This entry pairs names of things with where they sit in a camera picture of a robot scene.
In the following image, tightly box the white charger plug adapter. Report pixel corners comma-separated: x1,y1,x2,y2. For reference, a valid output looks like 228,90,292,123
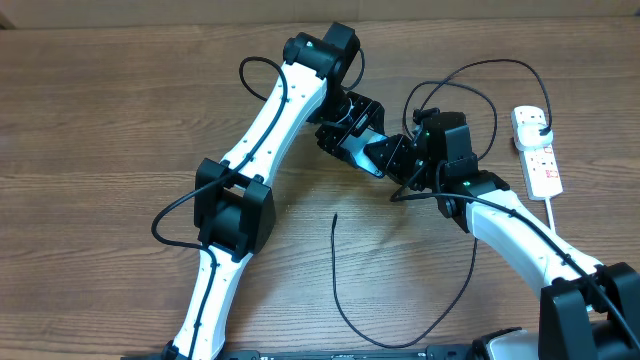
514,123,554,152

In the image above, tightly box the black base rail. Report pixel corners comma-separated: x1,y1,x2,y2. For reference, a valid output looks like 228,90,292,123
119,343,481,360

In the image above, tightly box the black charger cable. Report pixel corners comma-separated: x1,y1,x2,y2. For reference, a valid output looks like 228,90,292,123
330,58,554,350

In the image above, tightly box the Samsung Galaxy smartphone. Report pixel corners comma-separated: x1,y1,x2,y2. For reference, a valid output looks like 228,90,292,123
340,129,387,178

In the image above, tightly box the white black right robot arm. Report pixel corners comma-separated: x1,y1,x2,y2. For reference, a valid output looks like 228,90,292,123
364,112,639,359

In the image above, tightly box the white power strip cord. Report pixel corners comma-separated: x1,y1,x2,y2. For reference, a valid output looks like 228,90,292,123
543,197,557,236

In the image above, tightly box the white power strip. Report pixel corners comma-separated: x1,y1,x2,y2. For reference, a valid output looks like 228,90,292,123
511,106,563,200

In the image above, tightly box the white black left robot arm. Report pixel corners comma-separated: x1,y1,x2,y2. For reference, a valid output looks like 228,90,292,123
159,23,384,359

